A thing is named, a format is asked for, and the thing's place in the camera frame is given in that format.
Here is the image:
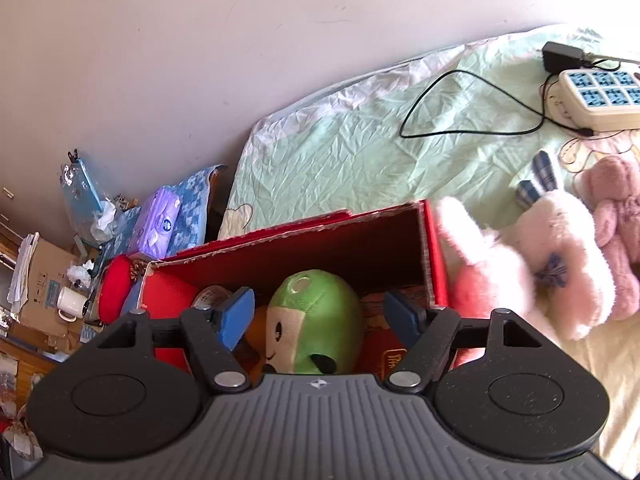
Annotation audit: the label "red cardboard box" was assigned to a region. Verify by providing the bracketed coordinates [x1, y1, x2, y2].
[141, 199, 450, 376]

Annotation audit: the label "light green bed sheet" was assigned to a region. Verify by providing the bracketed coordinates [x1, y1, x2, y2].
[218, 22, 640, 476]

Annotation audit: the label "blue patterned cloth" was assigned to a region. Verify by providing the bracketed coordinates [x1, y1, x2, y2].
[93, 165, 227, 274]

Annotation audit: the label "purple tissue pack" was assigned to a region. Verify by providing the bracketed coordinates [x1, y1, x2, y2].
[127, 186, 181, 261]

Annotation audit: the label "white mug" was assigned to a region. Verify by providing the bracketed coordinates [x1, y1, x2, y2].
[56, 287, 88, 323]

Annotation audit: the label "green avocado plush toy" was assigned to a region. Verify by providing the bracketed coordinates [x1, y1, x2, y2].
[266, 270, 363, 375]

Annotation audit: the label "red packet in box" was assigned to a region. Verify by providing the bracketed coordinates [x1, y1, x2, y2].
[354, 286, 428, 382]

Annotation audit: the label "white bunny plush toy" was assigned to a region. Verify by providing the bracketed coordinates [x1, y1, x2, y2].
[435, 197, 560, 344]

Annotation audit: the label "brown cardboard box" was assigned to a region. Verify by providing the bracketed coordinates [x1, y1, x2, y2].
[14, 237, 82, 353]

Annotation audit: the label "mauve teddy bear plush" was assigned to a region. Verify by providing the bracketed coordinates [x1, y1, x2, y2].
[582, 155, 639, 320]

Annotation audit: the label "white fluffy plush toy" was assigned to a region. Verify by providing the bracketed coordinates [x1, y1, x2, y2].
[510, 151, 615, 340]

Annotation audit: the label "blue bag with clip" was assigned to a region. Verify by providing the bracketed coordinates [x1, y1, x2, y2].
[60, 150, 119, 246]

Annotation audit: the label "white blue power strip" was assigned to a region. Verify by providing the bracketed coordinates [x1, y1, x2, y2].
[553, 68, 640, 133]

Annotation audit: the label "black power adapter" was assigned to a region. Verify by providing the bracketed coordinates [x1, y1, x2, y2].
[541, 41, 585, 75]

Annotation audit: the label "black thin cable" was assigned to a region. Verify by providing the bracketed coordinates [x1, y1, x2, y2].
[399, 54, 640, 140]

